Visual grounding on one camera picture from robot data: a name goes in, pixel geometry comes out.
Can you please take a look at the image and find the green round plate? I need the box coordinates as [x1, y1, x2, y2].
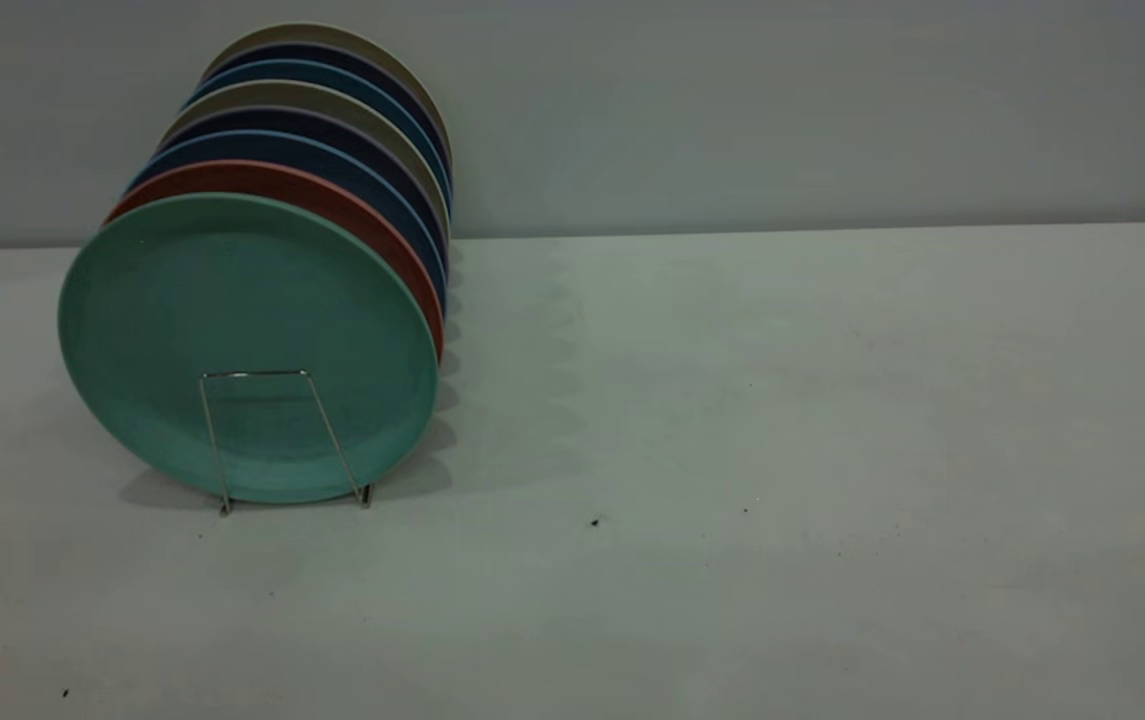
[57, 193, 440, 506]

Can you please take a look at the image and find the blue round plate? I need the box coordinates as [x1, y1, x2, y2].
[125, 131, 449, 323]
[182, 60, 453, 216]

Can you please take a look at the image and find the pink round plate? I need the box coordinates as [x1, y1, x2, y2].
[104, 160, 446, 363]

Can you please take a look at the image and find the beige round plate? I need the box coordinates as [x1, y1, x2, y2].
[200, 23, 453, 161]
[157, 81, 451, 243]

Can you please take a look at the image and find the metal wire plate rack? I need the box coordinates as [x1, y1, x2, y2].
[196, 369, 375, 518]

